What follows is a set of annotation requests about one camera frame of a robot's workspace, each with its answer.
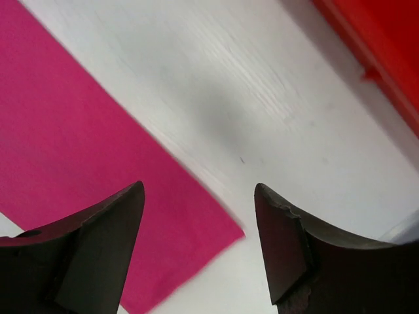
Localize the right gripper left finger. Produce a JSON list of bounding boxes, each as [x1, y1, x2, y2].
[[1, 181, 145, 313]]

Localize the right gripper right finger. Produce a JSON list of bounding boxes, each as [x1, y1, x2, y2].
[[254, 183, 418, 313]]

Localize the pink trousers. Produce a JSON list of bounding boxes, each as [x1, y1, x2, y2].
[[1, 1, 244, 313]]

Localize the red plastic bin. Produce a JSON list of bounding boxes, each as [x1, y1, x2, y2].
[[314, 0, 418, 133]]

